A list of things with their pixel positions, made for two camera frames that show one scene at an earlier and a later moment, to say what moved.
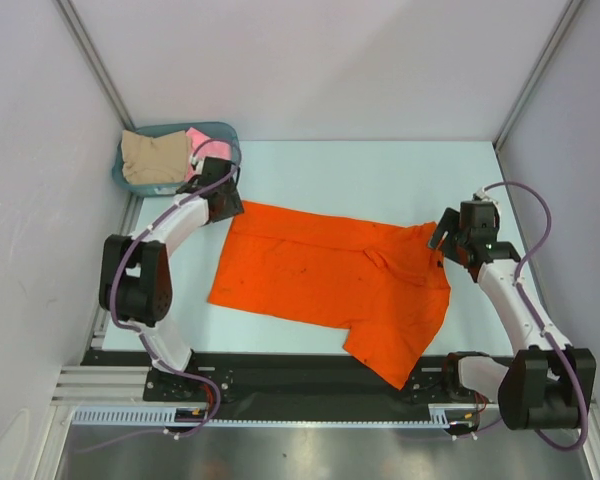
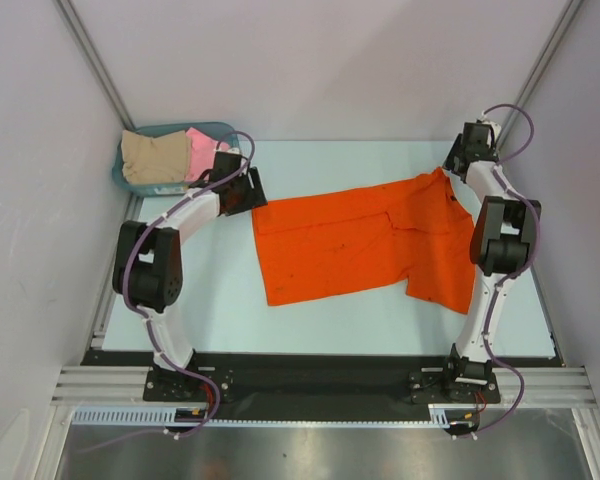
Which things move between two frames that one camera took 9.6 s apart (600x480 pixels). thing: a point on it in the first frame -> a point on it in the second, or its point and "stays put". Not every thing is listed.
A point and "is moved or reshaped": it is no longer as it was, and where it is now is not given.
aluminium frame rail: x=101 y=386 stays put
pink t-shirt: x=214 y=148 stays put
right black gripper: x=446 y=223 -> x=453 y=154
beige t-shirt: x=154 y=160 stays put
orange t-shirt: x=382 y=282 is moved or reshaped
